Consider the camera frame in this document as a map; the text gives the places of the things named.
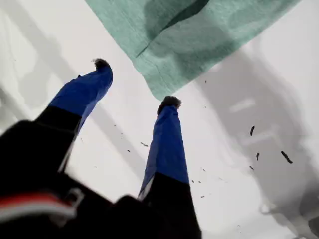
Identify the pale green T-shirt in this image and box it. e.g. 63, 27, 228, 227
84, 0, 304, 102

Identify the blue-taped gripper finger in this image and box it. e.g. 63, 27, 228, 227
33, 58, 114, 140
138, 95, 202, 239

